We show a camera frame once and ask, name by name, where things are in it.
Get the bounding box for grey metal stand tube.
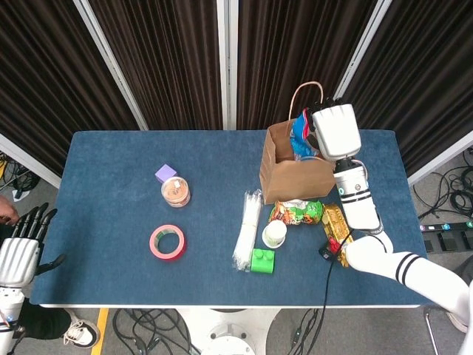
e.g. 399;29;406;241
423;306;441;355

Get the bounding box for person in black trousers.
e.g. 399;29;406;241
0;195;73;341

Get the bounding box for white table frame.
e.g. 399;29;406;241
39;303;422;310

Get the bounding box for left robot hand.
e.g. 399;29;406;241
0;202;67;285

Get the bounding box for green toy building block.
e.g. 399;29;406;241
250;248;276;274

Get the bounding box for purple cube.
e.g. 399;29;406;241
154;163;178;183

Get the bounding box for black white sneaker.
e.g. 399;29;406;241
63;318;101;348

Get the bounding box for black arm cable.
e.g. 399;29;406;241
319;227;356;355

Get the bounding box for green orange snack bag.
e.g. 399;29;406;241
268;198;325;226

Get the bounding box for blue table cloth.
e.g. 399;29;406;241
29;129;437;307

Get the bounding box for white plastic zip ties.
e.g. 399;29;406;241
231;189;264;274

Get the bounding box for brown paper bag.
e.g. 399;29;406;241
258;81;339;205

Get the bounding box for white leaf print paper cup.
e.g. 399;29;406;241
261;220;288;249

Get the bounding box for black pleated partition panel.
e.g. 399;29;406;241
228;0;392;130
328;0;473;186
0;0;149;186
73;0;232;130

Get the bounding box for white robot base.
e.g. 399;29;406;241
177;307;284;355

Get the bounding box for red adhesive tape roll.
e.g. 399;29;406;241
149;223;188;261

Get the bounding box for gold foil snack package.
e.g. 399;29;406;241
321;203;354;268

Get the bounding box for person in dark trousers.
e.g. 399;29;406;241
456;254;473;285

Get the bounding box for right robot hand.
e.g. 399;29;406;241
307;96;362;162

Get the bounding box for black ink bottle red cap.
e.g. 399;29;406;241
318;238;343;262

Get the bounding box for black floor cable bundle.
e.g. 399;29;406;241
412;147;473;221
112;308;203;355
0;147;41;197
286;308;333;355

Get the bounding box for blue bread package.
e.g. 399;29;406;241
289;108;321;162

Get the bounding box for clear jar of rubber bands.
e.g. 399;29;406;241
160;176;192;209

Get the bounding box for yellow floor tape strip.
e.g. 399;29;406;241
90;308;110;355

